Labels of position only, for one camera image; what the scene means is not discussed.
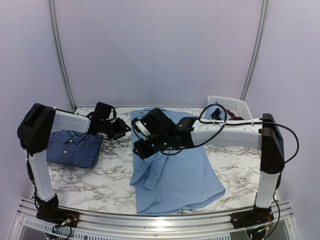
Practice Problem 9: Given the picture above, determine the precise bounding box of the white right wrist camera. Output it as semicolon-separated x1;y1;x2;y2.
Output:
133;120;150;138

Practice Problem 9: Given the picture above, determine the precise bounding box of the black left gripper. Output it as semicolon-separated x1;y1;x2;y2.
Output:
101;117;132;141

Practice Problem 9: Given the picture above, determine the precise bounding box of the aluminium corner post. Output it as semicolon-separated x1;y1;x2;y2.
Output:
47;0;77;111
240;0;270;101

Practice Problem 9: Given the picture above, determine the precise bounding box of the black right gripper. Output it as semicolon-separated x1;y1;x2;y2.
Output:
133;132;171;159

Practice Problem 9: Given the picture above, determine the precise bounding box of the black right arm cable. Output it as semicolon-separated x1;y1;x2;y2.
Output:
159;103;300;226

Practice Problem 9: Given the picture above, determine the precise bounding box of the light blue long sleeve shirt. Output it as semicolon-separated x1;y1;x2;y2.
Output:
129;101;227;215

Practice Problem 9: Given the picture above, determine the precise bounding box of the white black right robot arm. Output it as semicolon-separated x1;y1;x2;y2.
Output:
131;107;285;224

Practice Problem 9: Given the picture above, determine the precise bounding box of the navy checked folded shirt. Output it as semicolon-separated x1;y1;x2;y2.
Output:
46;130;104;169

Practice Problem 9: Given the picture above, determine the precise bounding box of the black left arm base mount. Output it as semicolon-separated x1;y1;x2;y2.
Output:
34;194;79;228

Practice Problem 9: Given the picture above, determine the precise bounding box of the aluminium front frame rail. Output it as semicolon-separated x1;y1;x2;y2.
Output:
8;198;302;240

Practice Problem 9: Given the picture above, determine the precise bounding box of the white plastic laundry basket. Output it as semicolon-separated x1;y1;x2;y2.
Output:
207;95;254;120

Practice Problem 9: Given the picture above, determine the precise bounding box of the aluminium corner post right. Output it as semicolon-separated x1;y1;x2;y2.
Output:
240;0;270;101

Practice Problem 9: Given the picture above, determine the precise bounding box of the red black plaid shirt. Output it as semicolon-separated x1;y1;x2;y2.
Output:
226;109;244;121

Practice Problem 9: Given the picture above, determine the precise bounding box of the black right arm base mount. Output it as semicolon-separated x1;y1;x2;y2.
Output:
230;205;274;229

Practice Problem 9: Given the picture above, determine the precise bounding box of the aluminium corner post left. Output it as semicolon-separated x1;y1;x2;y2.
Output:
47;0;77;111

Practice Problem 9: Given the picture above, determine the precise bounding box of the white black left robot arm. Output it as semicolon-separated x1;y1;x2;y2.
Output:
17;102;131;202

